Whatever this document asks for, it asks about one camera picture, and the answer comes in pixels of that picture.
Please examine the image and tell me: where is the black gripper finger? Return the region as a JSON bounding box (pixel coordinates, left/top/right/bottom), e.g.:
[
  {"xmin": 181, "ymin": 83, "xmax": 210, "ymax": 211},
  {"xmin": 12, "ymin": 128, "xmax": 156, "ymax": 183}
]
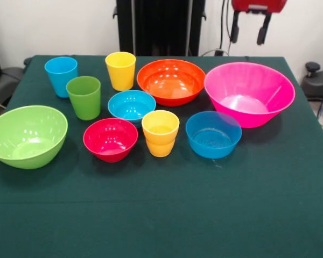
[
  {"xmin": 256, "ymin": 12, "xmax": 273, "ymax": 46},
  {"xmin": 229, "ymin": 10, "xmax": 240, "ymax": 43}
]

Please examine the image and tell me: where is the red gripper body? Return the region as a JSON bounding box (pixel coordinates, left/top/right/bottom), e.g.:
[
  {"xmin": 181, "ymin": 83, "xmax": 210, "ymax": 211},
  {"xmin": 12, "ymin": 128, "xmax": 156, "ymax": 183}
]
[{"xmin": 231, "ymin": 0, "xmax": 286, "ymax": 14}]

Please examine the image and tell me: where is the large pink bowl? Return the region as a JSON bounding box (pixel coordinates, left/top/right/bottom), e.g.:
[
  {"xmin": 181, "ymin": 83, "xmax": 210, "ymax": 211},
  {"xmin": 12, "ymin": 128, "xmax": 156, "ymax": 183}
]
[{"xmin": 203, "ymin": 62, "xmax": 296, "ymax": 129}]

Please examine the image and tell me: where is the dark blue bowl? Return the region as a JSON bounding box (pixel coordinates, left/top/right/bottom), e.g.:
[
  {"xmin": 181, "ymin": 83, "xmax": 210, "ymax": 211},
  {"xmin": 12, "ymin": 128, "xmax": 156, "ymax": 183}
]
[{"xmin": 185, "ymin": 111, "xmax": 243, "ymax": 160}]

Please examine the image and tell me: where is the short yellow cup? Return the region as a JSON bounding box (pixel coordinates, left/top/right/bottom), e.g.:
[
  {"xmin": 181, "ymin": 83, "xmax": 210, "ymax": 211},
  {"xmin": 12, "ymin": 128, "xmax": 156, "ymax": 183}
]
[
  {"xmin": 145, "ymin": 137, "xmax": 176, "ymax": 158},
  {"xmin": 141, "ymin": 110, "xmax": 180, "ymax": 142}
]

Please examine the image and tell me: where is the orange bowl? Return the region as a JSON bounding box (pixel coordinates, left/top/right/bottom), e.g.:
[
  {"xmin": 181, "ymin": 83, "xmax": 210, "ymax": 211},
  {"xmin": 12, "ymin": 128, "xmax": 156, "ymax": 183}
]
[{"xmin": 136, "ymin": 59, "xmax": 206, "ymax": 108}]

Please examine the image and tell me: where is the tall yellow cup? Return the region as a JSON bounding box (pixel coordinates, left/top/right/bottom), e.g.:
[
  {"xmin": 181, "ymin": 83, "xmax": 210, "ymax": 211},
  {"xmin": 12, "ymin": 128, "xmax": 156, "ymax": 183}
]
[{"xmin": 104, "ymin": 51, "xmax": 137, "ymax": 92}]

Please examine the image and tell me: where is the small red bowl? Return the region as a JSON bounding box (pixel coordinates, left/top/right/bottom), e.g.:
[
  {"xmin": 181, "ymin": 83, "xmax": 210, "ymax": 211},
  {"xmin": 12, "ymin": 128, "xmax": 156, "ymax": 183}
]
[{"xmin": 82, "ymin": 118, "xmax": 139, "ymax": 163}]

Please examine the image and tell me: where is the green cup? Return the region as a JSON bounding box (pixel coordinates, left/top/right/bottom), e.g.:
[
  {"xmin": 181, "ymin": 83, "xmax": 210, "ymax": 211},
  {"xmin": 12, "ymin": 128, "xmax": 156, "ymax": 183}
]
[{"xmin": 66, "ymin": 76, "xmax": 102, "ymax": 121}]

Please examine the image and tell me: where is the blue cup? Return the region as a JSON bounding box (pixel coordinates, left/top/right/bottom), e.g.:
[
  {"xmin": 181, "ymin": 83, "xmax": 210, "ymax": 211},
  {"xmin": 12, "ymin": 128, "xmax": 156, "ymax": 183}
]
[{"xmin": 44, "ymin": 56, "xmax": 79, "ymax": 98}]

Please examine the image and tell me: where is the dark green table cloth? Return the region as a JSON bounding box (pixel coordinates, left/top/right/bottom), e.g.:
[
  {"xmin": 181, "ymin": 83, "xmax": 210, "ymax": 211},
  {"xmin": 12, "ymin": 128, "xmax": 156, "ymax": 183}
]
[{"xmin": 0, "ymin": 55, "xmax": 323, "ymax": 258}]

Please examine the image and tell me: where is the large green bowl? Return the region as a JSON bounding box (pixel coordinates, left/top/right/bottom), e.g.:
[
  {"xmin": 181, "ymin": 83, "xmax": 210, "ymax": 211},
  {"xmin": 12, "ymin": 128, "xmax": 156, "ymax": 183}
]
[{"xmin": 0, "ymin": 105, "xmax": 69, "ymax": 170}]

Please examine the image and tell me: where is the black hanging cable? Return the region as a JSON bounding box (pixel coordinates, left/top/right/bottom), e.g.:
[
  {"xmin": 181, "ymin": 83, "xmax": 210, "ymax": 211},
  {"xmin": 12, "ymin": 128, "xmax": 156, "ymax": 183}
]
[{"xmin": 219, "ymin": 0, "xmax": 234, "ymax": 56}]

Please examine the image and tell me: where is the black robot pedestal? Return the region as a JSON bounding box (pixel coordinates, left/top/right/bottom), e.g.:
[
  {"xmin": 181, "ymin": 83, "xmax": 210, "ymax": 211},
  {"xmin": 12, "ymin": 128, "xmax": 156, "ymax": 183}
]
[{"xmin": 115, "ymin": 0, "xmax": 207, "ymax": 56}]

